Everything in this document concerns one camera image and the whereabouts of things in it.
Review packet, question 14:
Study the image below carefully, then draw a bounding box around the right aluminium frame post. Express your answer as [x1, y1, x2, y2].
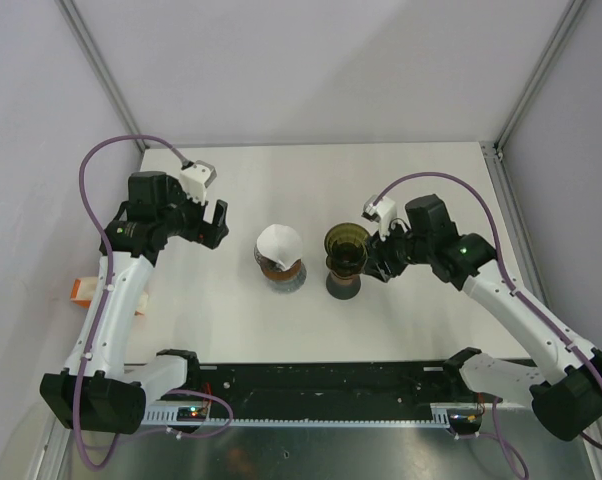
[493, 0, 591, 151]

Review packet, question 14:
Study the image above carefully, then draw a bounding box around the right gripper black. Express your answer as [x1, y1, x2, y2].
[361, 216, 433, 283]

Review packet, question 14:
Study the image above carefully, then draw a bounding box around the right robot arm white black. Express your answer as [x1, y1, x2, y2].
[362, 195, 602, 441]

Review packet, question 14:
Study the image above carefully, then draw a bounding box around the brown wooden dripper ring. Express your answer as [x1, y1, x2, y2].
[260, 262, 302, 282]

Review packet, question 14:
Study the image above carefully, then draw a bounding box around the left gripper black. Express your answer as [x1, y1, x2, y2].
[157, 178, 227, 249]

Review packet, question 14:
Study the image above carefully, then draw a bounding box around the olive green dripper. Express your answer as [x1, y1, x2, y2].
[324, 222, 369, 278]

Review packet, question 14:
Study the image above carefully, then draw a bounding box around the grey cable duct rail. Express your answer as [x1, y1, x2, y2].
[140, 403, 455, 427]

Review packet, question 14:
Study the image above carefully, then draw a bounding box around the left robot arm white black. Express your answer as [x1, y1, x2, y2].
[40, 162, 229, 435]

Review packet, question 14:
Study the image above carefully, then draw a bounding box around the left aluminium frame post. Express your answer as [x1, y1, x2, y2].
[54, 0, 141, 135]

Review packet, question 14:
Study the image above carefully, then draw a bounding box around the white paper coffee filter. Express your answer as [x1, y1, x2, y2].
[256, 224, 303, 271]

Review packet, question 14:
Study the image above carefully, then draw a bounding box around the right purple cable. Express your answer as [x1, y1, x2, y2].
[373, 172, 602, 479]

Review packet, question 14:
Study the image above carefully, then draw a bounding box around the orange white box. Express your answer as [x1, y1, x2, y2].
[70, 277, 149, 316]

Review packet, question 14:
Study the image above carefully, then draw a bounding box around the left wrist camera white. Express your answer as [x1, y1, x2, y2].
[179, 161, 217, 205]

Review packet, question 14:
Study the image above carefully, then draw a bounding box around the aluminium frame post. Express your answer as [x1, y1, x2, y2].
[54, 0, 141, 135]
[493, 0, 591, 151]

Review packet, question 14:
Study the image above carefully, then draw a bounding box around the red black coffee dripper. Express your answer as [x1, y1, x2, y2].
[325, 266, 362, 300]

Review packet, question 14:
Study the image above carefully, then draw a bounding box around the clear glass dripper cone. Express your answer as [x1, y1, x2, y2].
[254, 246, 281, 272]

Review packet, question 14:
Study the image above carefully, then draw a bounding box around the clear glass carafe server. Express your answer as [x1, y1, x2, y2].
[269, 262, 307, 294]

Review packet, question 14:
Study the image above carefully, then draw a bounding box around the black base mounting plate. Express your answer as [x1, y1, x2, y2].
[184, 361, 476, 423]

